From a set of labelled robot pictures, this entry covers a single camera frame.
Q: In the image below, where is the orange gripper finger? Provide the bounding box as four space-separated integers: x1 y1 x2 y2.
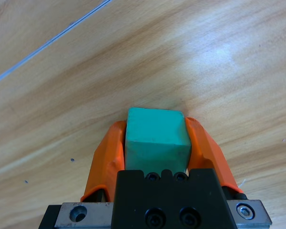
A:
184 116 244 194
80 120 128 203

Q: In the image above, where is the green wooden cube block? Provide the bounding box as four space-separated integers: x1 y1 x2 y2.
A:
124 107 192 176

